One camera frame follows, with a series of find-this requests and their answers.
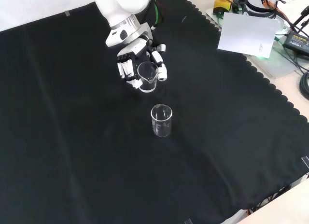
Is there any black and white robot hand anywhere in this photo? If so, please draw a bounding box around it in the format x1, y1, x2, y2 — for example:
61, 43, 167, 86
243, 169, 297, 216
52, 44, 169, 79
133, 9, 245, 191
116, 37, 169, 90

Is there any clear glass beaker with spout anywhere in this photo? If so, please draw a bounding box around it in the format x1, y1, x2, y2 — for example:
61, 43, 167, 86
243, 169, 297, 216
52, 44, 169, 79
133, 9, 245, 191
137, 61, 159, 93

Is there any clear graduated glass beaker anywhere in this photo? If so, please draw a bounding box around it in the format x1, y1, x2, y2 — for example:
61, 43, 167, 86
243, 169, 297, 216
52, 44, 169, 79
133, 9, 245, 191
150, 103, 173, 138

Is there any yellow stop button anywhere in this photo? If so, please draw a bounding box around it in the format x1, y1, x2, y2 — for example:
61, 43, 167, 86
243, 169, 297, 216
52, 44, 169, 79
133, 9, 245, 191
212, 0, 234, 14

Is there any black cloth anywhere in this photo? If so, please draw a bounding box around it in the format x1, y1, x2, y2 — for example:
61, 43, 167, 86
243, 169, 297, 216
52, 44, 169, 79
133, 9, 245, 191
0, 0, 309, 224

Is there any white paper sheet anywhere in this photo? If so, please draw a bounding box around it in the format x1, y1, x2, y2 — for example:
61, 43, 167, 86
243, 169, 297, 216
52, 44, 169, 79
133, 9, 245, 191
217, 12, 280, 59

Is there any pale base board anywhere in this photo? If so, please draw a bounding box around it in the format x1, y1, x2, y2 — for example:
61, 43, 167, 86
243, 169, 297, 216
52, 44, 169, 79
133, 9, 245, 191
205, 3, 303, 79

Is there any black power adapter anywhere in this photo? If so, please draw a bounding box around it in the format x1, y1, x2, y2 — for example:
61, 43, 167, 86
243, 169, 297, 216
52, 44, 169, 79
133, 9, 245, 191
282, 31, 309, 56

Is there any black tripod leg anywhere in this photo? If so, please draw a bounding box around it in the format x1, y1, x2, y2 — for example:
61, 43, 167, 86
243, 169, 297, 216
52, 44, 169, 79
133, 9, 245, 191
291, 3, 309, 29

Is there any green cable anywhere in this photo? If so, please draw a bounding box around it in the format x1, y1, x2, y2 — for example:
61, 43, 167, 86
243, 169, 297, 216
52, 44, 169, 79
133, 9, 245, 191
153, 0, 168, 29

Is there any orange cable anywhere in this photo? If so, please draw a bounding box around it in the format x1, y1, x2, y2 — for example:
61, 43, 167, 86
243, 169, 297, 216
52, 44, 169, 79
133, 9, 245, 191
259, 0, 279, 9

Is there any coiled black cable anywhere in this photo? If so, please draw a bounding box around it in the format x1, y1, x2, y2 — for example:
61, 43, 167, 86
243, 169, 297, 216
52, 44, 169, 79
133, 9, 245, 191
298, 71, 309, 101

